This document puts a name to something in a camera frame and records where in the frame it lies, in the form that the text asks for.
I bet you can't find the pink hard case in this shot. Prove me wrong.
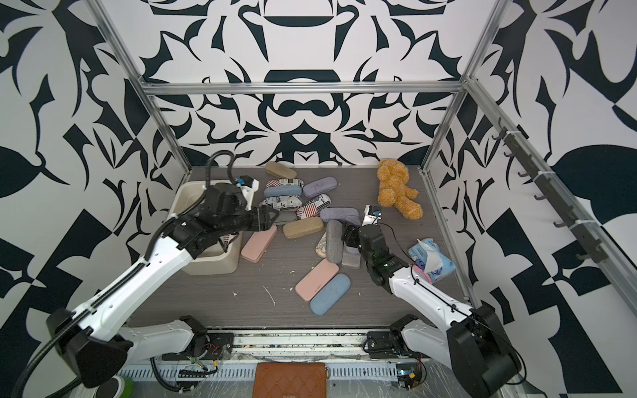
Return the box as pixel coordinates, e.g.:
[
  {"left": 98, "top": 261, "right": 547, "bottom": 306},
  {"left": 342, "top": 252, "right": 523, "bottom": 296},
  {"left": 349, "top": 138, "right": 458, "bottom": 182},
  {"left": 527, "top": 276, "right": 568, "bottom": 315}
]
[
  {"left": 241, "top": 226, "right": 278, "bottom": 264},
  {"left": 295, "top": 259, "right": 339, "bottom": 302}
]

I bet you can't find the tan fabric case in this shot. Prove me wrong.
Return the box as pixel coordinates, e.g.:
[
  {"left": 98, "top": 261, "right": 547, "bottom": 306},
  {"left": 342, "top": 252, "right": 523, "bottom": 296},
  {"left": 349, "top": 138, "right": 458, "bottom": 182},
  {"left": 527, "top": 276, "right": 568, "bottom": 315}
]
[
  {"left": 283, "top": 217, "right": 324, "bottom": 240},
  {"left": 265, "top": 162, "right": 297, "bottom": 179}
]

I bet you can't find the cream plastic storage box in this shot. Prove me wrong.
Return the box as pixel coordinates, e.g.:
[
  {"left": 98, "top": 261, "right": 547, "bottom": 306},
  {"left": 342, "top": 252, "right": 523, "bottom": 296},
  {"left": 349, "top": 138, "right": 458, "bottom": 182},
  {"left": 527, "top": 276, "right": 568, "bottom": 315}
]
[{"left": 169, "top": 181, "right": 243, "bottom": 276}]

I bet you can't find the blue fabric case front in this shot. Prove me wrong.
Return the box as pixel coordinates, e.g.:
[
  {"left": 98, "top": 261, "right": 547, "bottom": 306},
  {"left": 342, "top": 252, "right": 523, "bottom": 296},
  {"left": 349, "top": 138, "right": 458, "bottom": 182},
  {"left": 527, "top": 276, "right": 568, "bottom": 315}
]
[{"left": 310, "top": 274, "right": 351, "bottom": 316}]

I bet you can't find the pink hard case front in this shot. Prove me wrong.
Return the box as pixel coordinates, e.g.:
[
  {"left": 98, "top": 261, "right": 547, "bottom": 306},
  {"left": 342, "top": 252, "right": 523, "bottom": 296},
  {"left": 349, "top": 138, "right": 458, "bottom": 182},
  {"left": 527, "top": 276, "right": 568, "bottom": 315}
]
[{"left": 295, "top": 259, "right": 339, "bottom": 302}]

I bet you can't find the plaid fabric glasses case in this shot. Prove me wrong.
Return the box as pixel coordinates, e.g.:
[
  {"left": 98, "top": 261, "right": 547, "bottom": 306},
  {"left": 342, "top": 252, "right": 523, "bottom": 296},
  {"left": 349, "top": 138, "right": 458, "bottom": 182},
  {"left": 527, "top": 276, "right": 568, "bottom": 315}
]
[{"left": 219, "top": 234, "right": 238, "bottom": 251}]

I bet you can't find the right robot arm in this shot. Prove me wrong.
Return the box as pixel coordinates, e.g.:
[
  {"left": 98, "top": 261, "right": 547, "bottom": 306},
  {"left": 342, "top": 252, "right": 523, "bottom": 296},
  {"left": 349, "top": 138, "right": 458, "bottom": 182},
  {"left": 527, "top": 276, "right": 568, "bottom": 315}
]
[{"left": 342, "top": 224, "right": 527, "bottom": 397}]

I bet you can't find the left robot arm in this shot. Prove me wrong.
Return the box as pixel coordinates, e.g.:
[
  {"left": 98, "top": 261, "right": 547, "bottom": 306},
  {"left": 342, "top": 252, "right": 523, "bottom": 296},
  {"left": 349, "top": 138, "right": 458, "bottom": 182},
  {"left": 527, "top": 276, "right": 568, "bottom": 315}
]
[{"left": 46, "top": 176, "right": 278, "bottom": 388}]

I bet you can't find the map print glasses case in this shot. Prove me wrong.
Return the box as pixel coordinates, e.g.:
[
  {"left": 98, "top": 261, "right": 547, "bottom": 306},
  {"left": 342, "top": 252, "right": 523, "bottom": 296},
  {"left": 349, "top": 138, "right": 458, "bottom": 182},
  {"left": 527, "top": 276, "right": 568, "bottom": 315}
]
[{"left": 315, "top": 233, "right": 327, "bottom": 258}]

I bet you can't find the newspaper flag case left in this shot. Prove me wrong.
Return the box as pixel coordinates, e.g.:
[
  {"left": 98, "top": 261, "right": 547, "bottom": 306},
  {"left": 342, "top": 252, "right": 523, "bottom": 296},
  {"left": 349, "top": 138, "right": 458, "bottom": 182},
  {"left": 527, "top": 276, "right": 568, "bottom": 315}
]
[{"left": 260, "top": 195, "right": 303, "bottom": 211}]

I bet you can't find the grey fabric case horizontal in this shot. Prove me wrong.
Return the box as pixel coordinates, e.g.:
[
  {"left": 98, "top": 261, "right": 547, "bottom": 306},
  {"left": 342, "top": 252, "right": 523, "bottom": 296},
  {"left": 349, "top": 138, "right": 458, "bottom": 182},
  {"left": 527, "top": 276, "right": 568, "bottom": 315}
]
[{"left": 274, "top": 210, "right": 298, "bottom": 226}]

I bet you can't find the light blue case at back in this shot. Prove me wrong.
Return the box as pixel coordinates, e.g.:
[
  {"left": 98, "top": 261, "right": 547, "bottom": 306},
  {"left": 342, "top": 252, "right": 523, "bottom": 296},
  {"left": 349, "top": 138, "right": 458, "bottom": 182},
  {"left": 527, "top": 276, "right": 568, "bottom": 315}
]
[{"left": 264, "top": 185, "right": 303, "bottom": 198}]

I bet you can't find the newspaper print case at back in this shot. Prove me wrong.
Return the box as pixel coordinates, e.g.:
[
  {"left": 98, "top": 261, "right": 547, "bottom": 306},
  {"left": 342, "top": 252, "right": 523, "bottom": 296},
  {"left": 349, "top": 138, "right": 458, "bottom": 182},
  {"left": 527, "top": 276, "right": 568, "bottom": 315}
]
[{"left": 265, "top": 178, "right": 305, "bottom": 188}]

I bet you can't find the purple case horizontal middle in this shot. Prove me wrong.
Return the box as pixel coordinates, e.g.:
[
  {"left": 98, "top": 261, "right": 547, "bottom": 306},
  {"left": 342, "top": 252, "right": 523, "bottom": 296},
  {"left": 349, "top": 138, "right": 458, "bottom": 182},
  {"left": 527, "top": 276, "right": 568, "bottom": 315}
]
[{"left": 319, "top": 207, "right": 361, "bottom": 225}]

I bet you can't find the grey fabric case upright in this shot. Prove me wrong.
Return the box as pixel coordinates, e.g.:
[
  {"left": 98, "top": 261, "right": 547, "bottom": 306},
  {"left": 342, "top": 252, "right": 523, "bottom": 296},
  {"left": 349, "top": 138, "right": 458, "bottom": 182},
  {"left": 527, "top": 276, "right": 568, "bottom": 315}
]
[{"left": 326, "top": 220, "right": 343, "bottom": 264}]

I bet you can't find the blue tissue pack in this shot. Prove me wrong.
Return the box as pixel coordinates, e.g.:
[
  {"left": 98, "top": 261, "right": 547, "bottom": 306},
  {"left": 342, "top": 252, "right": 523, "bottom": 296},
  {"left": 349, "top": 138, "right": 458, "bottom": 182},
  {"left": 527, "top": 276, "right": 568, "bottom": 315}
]
[{"left": 407, "top": 238, "right": 456, "bottom": 285}]

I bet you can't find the flag newspaper case centre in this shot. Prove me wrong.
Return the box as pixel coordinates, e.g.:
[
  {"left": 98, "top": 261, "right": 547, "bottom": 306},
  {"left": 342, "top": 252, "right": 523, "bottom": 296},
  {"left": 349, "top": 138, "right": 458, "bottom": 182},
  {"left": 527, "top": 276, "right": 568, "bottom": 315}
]
[{"left": 295, "top": 194, "right": 332, "bottom": 220}]

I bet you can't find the pink alarm clock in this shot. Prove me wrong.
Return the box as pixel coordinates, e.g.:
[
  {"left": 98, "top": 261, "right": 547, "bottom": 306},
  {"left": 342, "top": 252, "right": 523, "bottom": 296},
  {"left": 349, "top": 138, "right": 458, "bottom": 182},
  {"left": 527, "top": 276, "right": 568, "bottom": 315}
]
[{"left": 411, "top": 265, "right": 432, "bottom": 285}]

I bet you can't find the tan teddy bear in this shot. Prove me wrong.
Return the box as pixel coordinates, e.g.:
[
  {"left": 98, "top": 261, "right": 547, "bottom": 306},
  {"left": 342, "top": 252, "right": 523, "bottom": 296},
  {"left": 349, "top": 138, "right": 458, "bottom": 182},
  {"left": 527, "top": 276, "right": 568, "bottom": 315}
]
[{"left": 377, "top": 159, "right": 423, "bottom": 221}]

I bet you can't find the brown quilted wallet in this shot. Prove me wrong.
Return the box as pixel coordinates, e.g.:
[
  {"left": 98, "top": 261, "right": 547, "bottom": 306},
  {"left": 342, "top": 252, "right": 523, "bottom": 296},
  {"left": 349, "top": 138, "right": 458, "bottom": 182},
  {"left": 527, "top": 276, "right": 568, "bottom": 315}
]
[{"left": 252, "top": 363, "right": 328, "bottom": 398}]

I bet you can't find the green tape roll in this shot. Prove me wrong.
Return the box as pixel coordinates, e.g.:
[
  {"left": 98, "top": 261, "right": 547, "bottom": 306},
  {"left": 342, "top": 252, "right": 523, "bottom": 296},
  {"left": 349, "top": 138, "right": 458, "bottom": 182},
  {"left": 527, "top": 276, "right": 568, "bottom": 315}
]
[{"left": 94, "top": 376, "right": 134, "bottom": 398}]

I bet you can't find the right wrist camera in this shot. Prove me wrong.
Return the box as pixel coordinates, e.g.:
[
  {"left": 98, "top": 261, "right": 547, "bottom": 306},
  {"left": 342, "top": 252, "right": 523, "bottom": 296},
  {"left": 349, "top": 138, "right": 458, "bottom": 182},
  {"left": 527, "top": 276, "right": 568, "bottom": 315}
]
[{"left": 362, "top": 205, "right": 383, "bottom": 226}]

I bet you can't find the grey wall hook rail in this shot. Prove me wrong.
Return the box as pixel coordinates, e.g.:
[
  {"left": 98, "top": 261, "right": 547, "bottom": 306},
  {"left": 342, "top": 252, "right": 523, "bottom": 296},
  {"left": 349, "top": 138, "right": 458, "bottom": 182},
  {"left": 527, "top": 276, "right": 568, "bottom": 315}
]
[{"left": 494, "top": 125, "right": 610, "bottom": 264}]

